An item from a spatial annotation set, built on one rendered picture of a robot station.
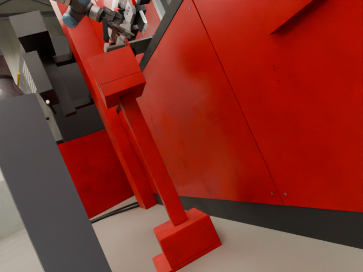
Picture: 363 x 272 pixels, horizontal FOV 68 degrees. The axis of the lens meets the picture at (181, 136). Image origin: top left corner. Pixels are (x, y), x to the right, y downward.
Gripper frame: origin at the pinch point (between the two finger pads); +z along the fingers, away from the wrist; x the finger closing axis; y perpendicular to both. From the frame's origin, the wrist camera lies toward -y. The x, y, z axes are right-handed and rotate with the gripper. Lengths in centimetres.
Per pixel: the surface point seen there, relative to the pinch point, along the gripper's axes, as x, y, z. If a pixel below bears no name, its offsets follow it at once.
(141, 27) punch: 7.0, 9.8, 1.5
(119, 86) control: -54, -32, 11
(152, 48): -29.9, -7.8, 14.1
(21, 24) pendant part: 98, -10, -98
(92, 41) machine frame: 91, 4, -40
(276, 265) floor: -90, -59, 72
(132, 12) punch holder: 3.2, 13.5, -6.2
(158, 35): -39.6, -4.6, 14.5
